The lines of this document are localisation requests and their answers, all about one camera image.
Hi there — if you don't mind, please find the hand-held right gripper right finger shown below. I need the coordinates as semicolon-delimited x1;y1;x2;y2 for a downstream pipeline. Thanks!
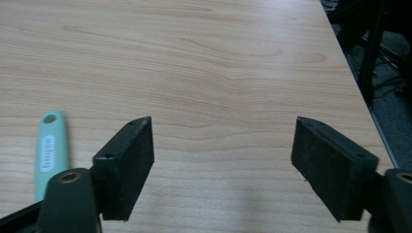
290;116;380;223

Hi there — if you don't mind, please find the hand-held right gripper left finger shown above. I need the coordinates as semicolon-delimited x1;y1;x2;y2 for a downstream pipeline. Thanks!
91;116;155;222

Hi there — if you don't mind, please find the black metal stand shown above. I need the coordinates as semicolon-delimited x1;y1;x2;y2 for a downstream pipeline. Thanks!
324;0;412;110

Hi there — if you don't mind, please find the mint green tool handle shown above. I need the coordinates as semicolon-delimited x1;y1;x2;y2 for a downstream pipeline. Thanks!
34;110;70;204

